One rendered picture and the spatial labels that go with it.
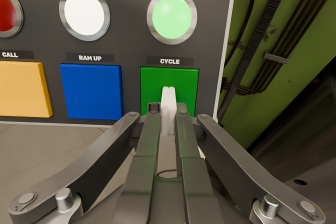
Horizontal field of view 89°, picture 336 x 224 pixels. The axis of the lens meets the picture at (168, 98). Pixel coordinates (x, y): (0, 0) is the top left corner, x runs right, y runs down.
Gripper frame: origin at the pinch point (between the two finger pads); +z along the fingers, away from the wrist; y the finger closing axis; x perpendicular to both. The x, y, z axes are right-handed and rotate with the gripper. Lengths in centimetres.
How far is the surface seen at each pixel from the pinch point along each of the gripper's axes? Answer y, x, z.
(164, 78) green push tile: -0.6, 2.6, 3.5
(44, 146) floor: -86, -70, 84
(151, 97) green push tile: -2.2, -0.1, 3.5
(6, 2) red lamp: -18.5, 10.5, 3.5
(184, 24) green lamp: 1.5, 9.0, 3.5
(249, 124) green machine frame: 31, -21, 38
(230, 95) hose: 19.9, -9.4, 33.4
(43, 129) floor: -93, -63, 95
